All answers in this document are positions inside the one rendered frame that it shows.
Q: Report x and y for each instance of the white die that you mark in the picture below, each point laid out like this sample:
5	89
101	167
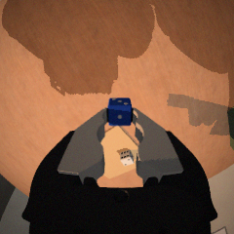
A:
127	158

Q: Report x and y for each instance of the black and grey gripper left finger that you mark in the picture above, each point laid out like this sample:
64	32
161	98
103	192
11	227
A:
78	155

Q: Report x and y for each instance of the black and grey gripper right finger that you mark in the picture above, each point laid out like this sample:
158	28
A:
161	154

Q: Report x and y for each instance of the blue die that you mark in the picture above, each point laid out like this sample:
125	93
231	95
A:
119	111

